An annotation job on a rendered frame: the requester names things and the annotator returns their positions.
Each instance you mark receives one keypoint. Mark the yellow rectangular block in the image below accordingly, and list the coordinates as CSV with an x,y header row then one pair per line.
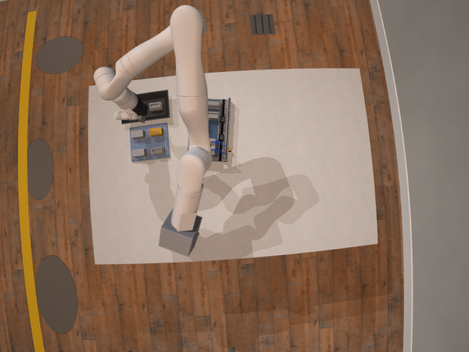
x,y
156,132

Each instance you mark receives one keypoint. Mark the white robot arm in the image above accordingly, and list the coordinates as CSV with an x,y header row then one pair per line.
x,y
187,26

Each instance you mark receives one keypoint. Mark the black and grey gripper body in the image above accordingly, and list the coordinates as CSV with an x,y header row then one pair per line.
x,y
131,110

